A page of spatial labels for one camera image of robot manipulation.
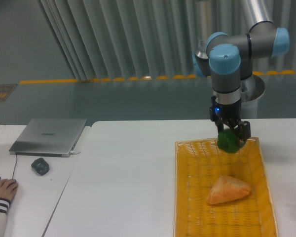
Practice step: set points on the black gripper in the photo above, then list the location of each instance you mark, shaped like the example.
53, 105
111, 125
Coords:
220, 113

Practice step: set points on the green bell pepper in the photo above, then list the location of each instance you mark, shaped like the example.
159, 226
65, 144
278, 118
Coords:
228, 141

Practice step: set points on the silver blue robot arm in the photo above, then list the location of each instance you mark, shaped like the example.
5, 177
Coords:
228, 61

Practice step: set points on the yellow woven basket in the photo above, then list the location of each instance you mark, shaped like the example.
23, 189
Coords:
198, 165

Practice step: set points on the person's hand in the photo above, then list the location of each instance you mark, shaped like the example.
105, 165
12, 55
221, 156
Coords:
8, 189

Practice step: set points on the triangular bread pastry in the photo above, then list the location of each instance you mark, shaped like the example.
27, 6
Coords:
227, 189

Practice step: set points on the white corrugated curtain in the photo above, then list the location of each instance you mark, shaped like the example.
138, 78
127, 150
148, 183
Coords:
139, 39

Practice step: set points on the silver closed laptop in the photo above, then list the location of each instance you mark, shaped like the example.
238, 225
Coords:
49, 137

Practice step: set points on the small black device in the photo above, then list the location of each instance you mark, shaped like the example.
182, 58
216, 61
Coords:
40, 166

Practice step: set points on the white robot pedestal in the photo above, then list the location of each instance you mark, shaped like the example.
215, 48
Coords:
252, 89

